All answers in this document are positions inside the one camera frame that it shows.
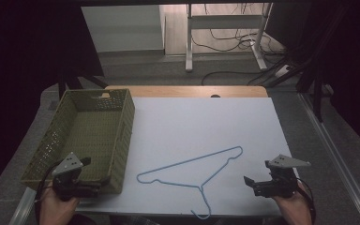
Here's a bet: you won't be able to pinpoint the person's right hand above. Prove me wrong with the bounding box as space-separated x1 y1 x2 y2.
274 182 314 225

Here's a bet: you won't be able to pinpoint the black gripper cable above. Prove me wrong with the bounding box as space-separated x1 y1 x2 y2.
34 159 64 223
295 177 317 223

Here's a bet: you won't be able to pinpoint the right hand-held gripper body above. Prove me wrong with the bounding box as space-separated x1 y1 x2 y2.
252 154 311 199

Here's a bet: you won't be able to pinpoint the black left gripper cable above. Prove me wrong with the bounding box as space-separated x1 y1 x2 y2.
34 159 64 223

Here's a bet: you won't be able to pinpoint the black metal stand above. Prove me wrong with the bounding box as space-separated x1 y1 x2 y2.
294 6 350 124
57 69 110 101

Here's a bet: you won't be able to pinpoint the aluminium rail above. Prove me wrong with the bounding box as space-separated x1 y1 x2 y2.
297 93 360 225

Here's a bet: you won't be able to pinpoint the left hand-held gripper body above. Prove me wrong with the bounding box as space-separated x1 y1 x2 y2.
52 152 102 202

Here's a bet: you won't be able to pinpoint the white table mat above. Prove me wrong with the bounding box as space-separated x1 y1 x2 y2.
74 97 295 218

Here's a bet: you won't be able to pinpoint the white panel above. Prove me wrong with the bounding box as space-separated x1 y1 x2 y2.
81 4 165 53

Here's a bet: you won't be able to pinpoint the white power strip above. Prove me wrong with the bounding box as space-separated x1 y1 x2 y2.
275 64 293 79

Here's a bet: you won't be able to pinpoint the person's left hand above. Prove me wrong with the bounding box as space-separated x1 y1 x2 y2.
38 187 81 225

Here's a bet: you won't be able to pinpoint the white metal desk frame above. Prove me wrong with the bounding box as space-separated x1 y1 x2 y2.
185 3 274 73

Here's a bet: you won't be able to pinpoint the blue wire clothes hanger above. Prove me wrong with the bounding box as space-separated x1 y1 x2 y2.
136 145 244 220

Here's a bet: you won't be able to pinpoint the black curtain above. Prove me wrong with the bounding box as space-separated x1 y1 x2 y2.
0 0 105 201

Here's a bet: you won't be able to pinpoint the tangled black cables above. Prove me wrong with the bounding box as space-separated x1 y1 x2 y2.
190 3 286 55

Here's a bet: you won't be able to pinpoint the olive green woven basket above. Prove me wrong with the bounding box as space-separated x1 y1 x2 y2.
21 88 136 195

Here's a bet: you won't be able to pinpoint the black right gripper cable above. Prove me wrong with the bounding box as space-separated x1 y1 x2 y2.
295 177 317 223

